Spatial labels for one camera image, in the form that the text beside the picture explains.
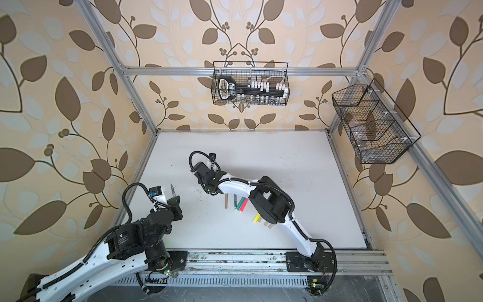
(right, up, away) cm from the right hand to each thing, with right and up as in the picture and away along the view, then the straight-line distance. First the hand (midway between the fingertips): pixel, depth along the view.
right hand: (206, 173), depth 96 cm
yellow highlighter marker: (+26, -19, -11) cm, 34 cm away
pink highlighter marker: (+19, -15, -7) cm, 25 cm away
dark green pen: (+15, -13, -5) cm, 20 cm away
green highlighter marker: (+18, -14, -5) cm, 23 cm away
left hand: (-6, -7, -22) cm, 24 cm away
